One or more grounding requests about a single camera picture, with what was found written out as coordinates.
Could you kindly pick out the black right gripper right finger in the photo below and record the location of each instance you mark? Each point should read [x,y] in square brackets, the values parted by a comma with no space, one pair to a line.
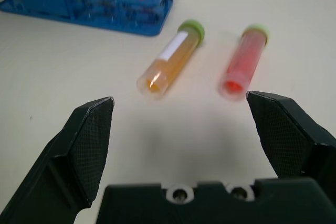
[286,134]

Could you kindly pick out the blue plastic test tube rack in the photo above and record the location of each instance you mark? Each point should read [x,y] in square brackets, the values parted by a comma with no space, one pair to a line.
[86,1]

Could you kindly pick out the red liquid tube green cap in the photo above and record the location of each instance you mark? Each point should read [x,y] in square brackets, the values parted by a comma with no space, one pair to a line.
[242,64]

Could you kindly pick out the orange liquid tube green cap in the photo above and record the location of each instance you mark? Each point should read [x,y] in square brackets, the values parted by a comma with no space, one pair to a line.
[172,60]

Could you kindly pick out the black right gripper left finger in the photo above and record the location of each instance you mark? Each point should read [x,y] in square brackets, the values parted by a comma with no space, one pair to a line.
[65,161]

